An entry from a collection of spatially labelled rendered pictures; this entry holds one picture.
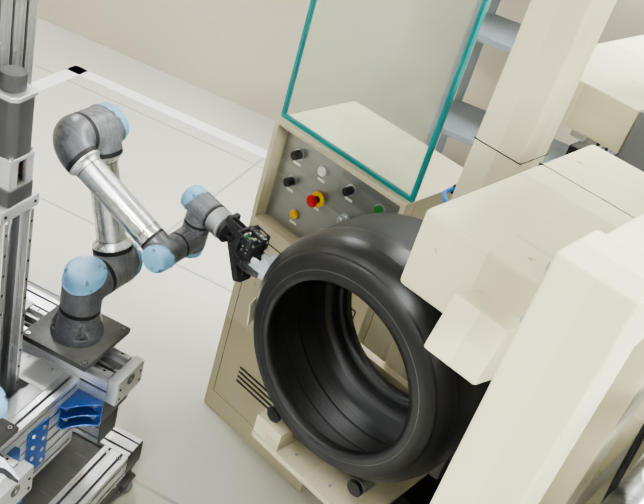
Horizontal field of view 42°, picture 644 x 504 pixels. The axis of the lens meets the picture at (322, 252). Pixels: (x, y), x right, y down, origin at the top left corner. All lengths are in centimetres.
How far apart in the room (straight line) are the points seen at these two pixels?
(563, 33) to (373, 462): 100
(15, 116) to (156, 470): 161
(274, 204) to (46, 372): 92
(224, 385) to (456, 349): 212
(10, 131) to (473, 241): 109
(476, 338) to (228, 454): 214
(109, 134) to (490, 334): 140
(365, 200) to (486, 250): 133
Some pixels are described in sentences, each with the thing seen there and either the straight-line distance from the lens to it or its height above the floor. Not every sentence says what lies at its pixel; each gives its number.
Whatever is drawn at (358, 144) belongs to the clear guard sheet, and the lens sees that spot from 255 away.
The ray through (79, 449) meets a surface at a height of 21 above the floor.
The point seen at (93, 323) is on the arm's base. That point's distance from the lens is 249.
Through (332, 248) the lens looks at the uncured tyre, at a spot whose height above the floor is 144.
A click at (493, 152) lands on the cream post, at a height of 165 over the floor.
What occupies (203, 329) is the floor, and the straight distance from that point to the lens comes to 377.
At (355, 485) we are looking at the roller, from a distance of 206.
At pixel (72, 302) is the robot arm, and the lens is 243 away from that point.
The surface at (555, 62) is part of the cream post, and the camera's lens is 189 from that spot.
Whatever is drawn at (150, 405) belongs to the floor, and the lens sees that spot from 339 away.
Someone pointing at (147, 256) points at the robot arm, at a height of 113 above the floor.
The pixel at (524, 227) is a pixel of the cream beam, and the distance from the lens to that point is 140.
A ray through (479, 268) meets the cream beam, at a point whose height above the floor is 175.
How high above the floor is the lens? 240
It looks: 32 degrees down
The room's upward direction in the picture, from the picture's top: 18 degrees clockwise
